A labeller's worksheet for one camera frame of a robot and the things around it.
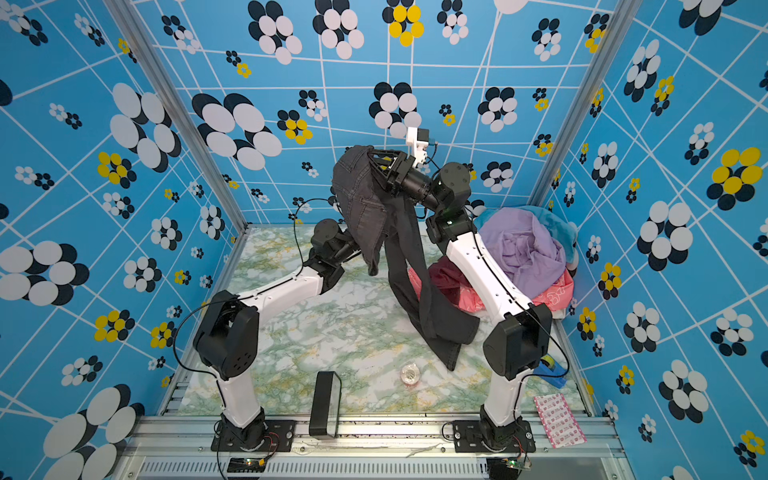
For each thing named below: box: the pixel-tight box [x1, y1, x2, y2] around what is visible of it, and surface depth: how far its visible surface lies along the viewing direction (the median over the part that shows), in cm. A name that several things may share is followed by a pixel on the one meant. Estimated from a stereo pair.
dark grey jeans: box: [331, 145, 481, 371], surface depth 66 cm
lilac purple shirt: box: [478, 207, 566, 300], surface depth 93 cm
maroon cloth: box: [428, 256, 472, 305], surface depth 98 cm
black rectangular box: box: [309, 371, 342, 438], surface depth 72 cm
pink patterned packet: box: [534, 393, 588, 449], surface depth 77 cm
